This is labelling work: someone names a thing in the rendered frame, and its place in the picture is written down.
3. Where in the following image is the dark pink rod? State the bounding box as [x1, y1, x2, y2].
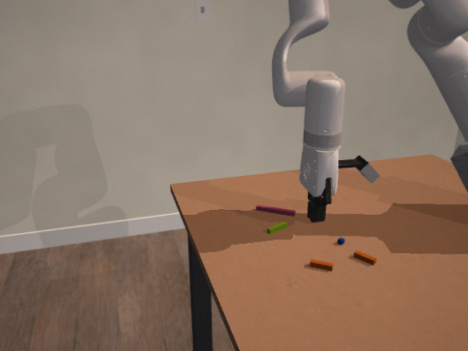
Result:
[256, 205, 295, 217]

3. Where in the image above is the lime green rod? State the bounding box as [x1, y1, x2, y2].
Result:
[267, 222, 288, 234]

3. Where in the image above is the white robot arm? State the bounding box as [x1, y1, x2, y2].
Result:
[272, 0, 468, 183]

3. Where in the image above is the orange rod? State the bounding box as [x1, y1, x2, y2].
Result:
[310, 259, 334, 271]
[353, 251, 377, 266]

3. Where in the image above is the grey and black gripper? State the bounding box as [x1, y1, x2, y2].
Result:
[300, 143, 340, 222]

